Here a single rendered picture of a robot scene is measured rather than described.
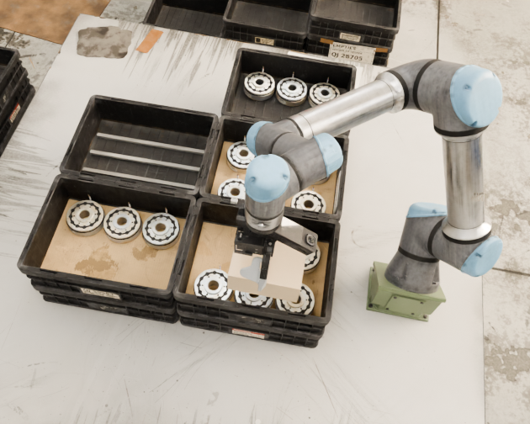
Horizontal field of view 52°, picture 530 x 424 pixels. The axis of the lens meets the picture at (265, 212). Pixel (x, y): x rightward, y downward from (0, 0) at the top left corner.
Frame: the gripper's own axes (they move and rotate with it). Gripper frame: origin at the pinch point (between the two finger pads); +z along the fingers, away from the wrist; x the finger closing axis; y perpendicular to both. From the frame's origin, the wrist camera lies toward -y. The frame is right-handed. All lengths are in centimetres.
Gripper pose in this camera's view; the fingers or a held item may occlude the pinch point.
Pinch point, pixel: (268, 262)
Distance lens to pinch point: 122.5
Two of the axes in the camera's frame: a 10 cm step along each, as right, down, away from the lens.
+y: -9.8, -1.8, 0.5
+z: -0.5, 5.1, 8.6
